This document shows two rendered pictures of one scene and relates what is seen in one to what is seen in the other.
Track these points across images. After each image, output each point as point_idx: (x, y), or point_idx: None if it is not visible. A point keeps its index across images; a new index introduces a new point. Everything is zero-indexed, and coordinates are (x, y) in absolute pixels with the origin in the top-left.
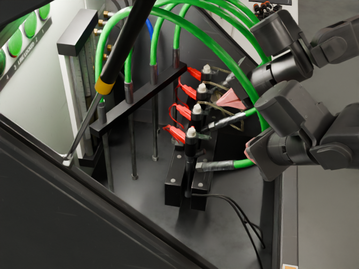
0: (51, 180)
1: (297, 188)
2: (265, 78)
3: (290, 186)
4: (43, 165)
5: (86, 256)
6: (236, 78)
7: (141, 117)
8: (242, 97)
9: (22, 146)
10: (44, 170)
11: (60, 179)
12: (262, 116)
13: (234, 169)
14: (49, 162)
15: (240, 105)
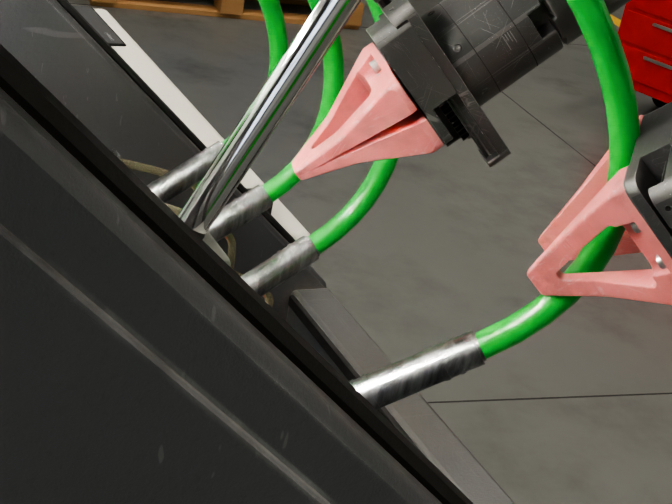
0: (182, 347)
1: (492, 477)
2: (511, 12)
3: (471, 476)
4: (152, 241)
5: None
6: (415, 25)
7: None
8: (434, 103)
9: (23, 114)
10: (164, 273)
11: (237, 326)
12: (626, 86)
13: (482, 364)
14: (157, 235)
15: (418, 141)
